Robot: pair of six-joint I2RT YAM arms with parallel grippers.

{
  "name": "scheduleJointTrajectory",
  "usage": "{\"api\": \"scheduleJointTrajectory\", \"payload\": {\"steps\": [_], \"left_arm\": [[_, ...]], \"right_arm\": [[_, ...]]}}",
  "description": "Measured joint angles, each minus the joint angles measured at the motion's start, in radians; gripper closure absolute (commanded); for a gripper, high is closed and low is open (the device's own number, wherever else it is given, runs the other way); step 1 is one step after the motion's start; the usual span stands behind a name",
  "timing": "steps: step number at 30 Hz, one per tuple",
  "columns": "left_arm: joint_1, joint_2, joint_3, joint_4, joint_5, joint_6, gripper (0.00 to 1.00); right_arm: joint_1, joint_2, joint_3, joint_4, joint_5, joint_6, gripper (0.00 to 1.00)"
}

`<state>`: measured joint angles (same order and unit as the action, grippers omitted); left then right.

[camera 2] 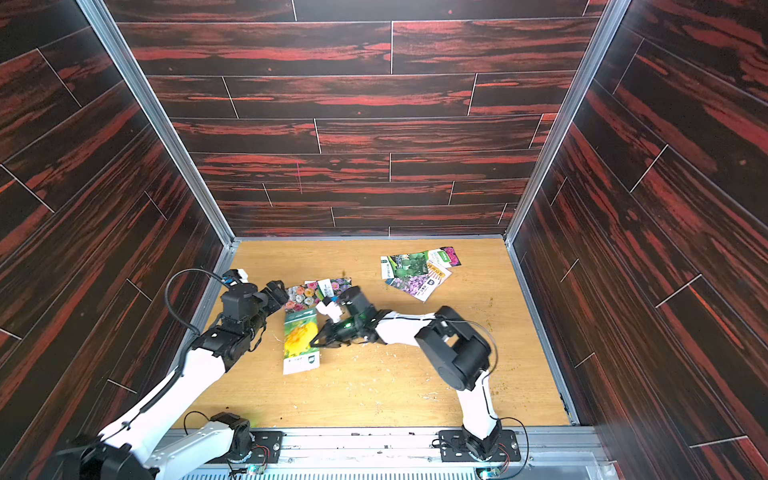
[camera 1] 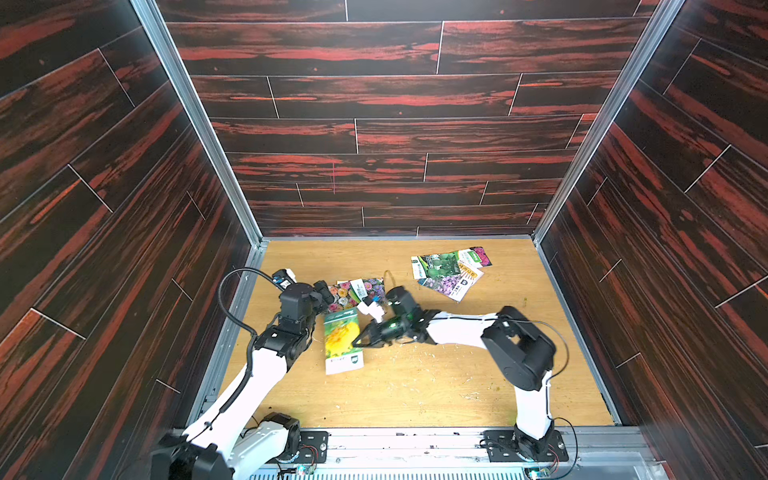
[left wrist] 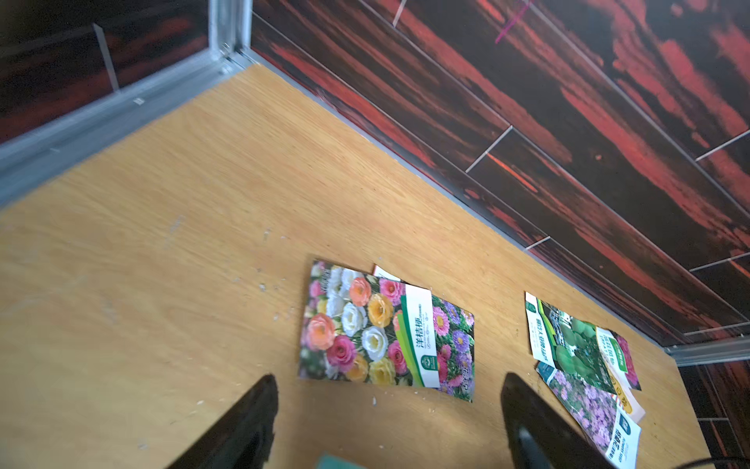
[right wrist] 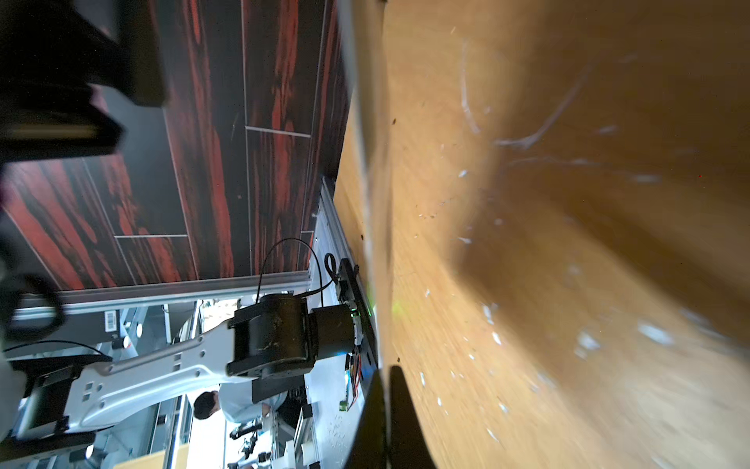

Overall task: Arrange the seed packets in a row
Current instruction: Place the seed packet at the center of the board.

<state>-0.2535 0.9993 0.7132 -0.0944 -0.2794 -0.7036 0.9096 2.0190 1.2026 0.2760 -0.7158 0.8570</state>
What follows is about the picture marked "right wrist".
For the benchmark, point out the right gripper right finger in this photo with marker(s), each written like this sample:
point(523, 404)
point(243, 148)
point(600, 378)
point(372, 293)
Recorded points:
point(407, 447)

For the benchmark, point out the person in background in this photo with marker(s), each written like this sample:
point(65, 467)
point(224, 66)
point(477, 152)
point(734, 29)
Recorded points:
point(236, 402)

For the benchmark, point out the yellow flower seed packet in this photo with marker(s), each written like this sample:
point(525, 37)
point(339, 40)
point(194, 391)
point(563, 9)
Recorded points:
point(361, 24)

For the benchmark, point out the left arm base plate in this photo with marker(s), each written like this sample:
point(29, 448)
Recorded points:
point(351, 292)

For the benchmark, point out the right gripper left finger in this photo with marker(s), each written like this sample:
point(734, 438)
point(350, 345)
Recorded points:
point(370, 445)

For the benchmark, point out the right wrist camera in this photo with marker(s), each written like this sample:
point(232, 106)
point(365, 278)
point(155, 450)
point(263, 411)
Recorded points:
point(51, 60)

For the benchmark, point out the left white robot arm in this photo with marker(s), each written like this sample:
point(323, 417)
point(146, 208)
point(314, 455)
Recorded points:
point(62, 402)

